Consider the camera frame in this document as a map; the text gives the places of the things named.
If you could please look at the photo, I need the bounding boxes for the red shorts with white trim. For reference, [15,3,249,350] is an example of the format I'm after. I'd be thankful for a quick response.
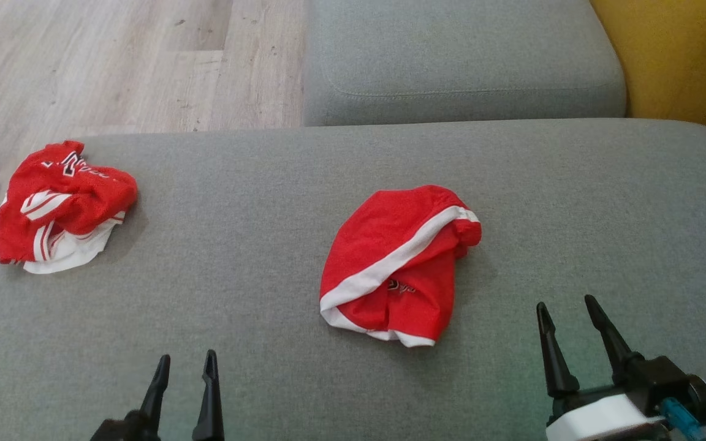
[319,185,482,348]

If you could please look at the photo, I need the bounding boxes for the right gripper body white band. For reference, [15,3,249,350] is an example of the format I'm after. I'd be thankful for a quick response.
[545,383,674,441]

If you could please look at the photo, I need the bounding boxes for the red Bulls 23 jersey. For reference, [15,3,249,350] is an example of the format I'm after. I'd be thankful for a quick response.
[0,140,139,274]

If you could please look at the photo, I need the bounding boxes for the grey fabric sofa seat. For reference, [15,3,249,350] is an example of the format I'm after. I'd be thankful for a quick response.
[0,118,706,441]

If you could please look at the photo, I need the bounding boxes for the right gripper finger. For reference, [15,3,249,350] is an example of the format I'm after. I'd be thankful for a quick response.
[584,295,645,383]
[536,302,581,399]

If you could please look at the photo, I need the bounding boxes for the grey sofa cushion with seam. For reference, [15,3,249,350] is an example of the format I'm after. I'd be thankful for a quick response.
[302,0,628,127]

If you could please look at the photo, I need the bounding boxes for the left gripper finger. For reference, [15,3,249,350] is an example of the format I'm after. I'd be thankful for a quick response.
[192,350,226,441]
[137,354,171,441]

